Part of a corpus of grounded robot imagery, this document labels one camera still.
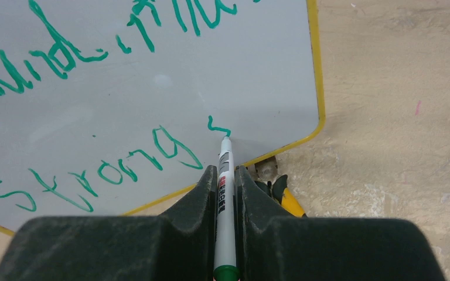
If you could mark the yellow handled pliers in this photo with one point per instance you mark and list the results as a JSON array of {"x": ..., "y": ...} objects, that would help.
[{"x": 275, "y": 185}]

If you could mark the yellow framed whiteboard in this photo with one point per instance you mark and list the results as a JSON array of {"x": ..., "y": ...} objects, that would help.
[{"x": 107, "y": 106}]

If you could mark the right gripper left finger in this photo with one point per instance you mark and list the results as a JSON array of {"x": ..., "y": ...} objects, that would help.
[{"x": 186, "y": 250}]

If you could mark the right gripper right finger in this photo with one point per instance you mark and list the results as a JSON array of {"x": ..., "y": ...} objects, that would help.
[{"x": 260, "y": 255}]

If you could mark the green whiteboard marker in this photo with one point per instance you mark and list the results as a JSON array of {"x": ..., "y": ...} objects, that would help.
[{"x": 225, "y": 264}]

